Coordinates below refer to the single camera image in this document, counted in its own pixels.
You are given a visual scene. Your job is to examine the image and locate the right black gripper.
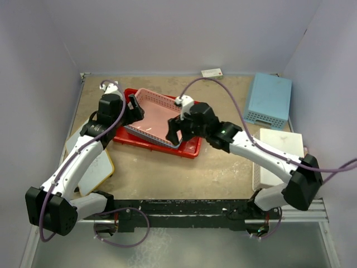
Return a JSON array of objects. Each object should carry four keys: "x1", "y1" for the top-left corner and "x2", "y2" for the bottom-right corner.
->
[{"x1": 167, "y1": 112, "x2": 209, "y2": 146}]

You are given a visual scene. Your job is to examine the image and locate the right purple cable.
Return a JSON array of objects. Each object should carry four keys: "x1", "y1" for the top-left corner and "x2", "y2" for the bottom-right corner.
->
[{"x1": 178, "y1": 77, "x2": 357, "y2": 184}]

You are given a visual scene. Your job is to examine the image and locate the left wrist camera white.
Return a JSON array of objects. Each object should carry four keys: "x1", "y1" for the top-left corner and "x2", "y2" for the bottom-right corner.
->
[{"x1": 99, "y1": 81, "x2": 122, "y2": 97}]

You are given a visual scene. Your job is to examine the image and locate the light blue perforated basket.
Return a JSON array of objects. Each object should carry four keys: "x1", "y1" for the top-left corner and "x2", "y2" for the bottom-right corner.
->
[{"x1": 243, "y1": 73, "x2": 292, "y2": 130}]

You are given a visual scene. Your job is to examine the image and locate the yellow-rimmed whiteboard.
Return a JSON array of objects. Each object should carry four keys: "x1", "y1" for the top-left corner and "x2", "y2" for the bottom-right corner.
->
[{"x1": 65, "y1": 124, "x2": 114, "y2": 197}]

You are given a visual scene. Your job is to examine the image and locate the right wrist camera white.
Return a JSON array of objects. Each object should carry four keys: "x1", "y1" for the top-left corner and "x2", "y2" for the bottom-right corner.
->
[{"x1": 175, "y1": 95, "x2": 194, "y2": 121}]

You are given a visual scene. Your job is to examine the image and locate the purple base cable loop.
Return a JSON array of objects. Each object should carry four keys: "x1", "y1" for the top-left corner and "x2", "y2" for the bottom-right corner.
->
[{"x1": 93, "y1": 207, "x2": 151, "y2": 248}]

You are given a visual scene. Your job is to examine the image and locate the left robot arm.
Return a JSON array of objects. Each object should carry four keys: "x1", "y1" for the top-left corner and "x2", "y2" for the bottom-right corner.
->
[{"x1": 25, "y1": 93, "x2": 144, "y2": 236}]

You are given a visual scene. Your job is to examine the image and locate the pink perforated basket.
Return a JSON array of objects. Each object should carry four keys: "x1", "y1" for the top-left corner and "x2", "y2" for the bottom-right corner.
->
[{"x1": 128, "y1": 88, "x2": 180, "y2": 138}]

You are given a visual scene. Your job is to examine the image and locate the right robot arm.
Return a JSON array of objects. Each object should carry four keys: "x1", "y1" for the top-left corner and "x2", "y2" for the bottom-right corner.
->
[{"x1": 166, "y1": 99, "x2": 322, "y2": 218}]

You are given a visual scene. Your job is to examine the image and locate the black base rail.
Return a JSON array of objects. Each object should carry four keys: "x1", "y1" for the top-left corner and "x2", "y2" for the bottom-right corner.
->
[{"x1": 88, "y1": 197, "x2": 282, "y2": 233}]

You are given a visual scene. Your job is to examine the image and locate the red plastic tray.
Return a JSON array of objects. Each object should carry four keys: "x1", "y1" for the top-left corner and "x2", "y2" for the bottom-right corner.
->
[{"x1": 113, "y1": 88, "x2": 202, "y2": 159}]

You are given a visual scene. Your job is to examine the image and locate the small white red box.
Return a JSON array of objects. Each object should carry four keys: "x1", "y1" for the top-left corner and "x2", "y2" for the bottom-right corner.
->
[{"x1": 201, "y1": 68, "x2": 223, "y2": 79}]

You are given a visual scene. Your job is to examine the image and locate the white perforated basket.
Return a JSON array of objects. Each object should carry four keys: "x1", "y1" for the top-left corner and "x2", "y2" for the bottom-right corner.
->
[{"x1": 252, "y1": 128, "x2": 305, "y2": 191}]

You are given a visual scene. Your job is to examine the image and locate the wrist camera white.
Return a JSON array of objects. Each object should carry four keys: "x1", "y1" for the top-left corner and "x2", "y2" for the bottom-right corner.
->
[
  {"x1": 175, "y1": 95, "x2": 194, "y2": 121},
  {"x1": 99, "y1": 81, "x2": 122, "y2": 97}
]

